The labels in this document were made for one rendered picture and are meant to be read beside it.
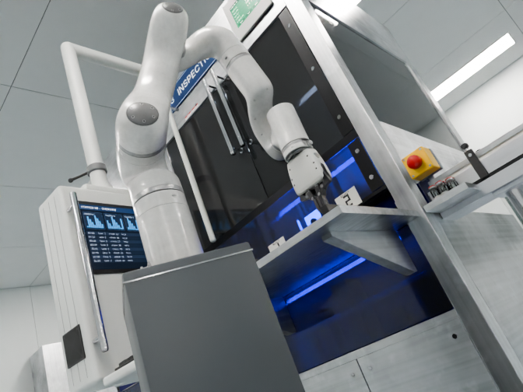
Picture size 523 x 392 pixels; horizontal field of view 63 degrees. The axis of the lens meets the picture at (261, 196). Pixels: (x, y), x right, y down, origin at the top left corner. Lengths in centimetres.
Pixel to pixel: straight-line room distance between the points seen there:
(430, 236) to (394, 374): 42
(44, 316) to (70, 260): 499
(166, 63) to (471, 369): 113
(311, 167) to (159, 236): 44
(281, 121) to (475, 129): 510
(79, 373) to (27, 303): 506
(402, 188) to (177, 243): 70
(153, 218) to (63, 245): 84
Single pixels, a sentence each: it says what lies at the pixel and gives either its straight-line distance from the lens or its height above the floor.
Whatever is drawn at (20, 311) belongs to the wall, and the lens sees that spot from 661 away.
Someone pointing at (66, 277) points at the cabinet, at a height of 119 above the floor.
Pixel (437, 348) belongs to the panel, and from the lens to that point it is 132.
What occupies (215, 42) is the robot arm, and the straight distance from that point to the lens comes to 135.
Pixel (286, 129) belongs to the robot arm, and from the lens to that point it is 117.
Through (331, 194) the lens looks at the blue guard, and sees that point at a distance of 144.
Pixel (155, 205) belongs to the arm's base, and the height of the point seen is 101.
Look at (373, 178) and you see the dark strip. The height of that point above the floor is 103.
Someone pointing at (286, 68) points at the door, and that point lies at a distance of 167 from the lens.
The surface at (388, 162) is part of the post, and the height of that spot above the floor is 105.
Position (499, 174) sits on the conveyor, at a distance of 134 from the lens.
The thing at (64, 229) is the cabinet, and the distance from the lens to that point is 174.
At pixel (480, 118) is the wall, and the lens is 617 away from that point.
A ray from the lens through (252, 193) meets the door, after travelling 169.
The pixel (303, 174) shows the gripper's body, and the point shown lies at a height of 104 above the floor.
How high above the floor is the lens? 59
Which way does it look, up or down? 23 degrees up
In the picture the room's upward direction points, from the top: 22 degrees counter-clockwise
